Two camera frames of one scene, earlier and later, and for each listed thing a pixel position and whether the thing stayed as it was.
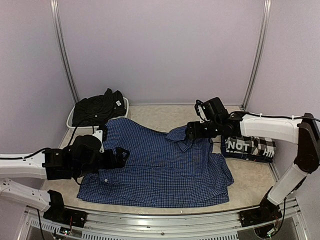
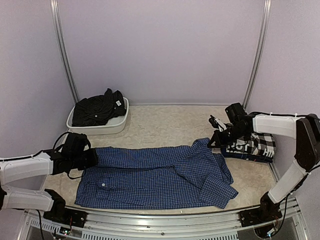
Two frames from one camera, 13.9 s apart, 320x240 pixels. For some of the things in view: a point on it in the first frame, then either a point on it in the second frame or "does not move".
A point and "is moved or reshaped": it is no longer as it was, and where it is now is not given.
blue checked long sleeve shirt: (164, 169) is moved or reshaped
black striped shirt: (95, 110) does not move
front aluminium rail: (116, 226) does not move
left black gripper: (120, 162) → (93, 159)
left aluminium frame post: (54, 4) does not move
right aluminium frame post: (262, 41) does not move
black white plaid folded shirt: (260, 149) does not move
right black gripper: (192, 128) → (220, 141)
